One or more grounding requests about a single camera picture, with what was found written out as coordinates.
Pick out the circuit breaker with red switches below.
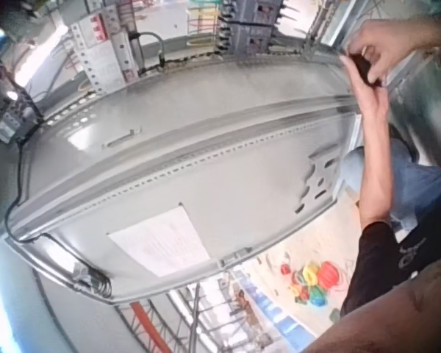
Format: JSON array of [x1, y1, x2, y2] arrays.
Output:
[[77, 13, 112, 48]]

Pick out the dark grey circuit breakers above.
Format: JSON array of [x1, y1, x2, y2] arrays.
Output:
[[215, 0, 281, 57]]

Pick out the perforated metal rail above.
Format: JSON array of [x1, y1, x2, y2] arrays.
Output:
[[68, 21, 142, 97]]

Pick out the grey metal cabinet panel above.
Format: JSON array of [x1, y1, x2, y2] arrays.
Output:
[[4, 54, 365, 307]]

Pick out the small black part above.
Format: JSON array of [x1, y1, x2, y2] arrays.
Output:
[[347, 53, 385, 89]]

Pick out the orange metal frame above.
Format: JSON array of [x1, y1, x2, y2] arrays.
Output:
[[115, 299, 178, 353]]

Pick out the heap of coloured wire coils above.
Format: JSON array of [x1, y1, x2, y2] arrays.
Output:
[[279, 258, 348, 308]]

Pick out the person's legs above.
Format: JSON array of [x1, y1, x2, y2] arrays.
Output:
[[343, 123, 441, 240]]

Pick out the grey contactor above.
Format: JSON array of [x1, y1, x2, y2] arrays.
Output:
[[0, 87, 46, 143]]

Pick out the person's right hand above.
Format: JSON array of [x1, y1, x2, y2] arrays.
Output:
[[346, 18, 428, 87]]

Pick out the galvanised metal enclosure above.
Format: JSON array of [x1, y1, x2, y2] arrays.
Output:
[[304, 0, 441, 167]]

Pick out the grey cable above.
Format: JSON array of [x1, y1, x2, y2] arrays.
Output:
[[136, 30, 167, 76]]

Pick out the black cable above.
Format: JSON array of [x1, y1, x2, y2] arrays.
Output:
[[3, 139, 113, 299]]

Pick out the hanging coloured wire coils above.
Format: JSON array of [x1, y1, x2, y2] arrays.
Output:
[[184, 0, 222, 49]]

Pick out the white paper sheet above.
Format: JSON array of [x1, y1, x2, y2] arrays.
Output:
[[107, 207, 211, 277]]

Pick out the person's left hand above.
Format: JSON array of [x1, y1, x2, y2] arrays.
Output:
[[340, 54, 390, 125]]

